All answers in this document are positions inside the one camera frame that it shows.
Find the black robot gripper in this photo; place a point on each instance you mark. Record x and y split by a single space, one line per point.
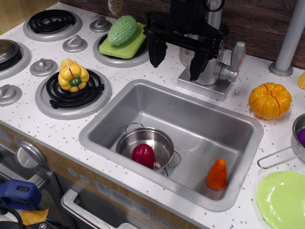
185 26

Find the silver toy faucet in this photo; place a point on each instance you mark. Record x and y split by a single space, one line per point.
217 78

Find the light green rectangular tray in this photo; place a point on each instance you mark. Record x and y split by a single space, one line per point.
126 50

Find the green toy bitter melon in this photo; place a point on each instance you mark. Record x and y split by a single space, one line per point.
122 30

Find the hanging perforated spoon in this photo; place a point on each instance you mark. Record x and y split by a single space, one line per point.
115 6

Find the silver stove knob top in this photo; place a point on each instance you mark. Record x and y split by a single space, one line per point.
100 25

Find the silver stove knob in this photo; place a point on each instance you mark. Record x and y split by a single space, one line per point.
43 68
9 94
100 25
74 44

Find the silver sink basin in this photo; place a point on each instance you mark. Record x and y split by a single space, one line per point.
210 149

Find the small steel pot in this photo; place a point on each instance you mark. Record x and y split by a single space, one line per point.
136 133

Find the orange toy pumpkin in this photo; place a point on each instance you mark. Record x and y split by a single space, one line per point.
270 101

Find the silver stove knob middle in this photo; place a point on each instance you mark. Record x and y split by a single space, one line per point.
74 44

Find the grey vertical pole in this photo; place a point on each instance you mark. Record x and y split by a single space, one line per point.
282 66

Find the red toy pepper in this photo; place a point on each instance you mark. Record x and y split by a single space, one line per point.
144 155

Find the yellow toy bell pepper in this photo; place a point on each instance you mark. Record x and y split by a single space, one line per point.
72 77

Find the yellow toy at edge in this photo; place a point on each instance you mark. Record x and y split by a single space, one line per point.
301 81

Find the back left coil burner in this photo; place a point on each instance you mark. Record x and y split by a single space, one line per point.
52 25

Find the orange toy carrot piece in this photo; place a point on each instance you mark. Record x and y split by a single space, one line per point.
217 175

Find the front black coil burner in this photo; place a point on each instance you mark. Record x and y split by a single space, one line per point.
57 103

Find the silver stove knob lower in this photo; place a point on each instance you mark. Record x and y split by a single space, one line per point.
43 68

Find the purple toy in saucepan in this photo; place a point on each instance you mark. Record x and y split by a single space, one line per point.
301 137

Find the steel pot lid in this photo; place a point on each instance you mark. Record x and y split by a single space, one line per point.
9 51

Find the silver stove knob left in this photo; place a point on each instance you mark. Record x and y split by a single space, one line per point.
9 94

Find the light green plate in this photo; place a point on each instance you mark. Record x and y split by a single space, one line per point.
281 200

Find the silver oven dial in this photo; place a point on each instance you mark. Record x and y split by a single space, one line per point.
29 156

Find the blue clamp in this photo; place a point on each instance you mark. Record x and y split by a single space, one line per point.
20 195

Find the yellow cloth piece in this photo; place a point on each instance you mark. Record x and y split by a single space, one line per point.
30 217

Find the steel saucepan with handle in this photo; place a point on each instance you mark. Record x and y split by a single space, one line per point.
298 150

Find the silver oven door handle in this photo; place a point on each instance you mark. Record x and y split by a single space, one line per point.
67 203

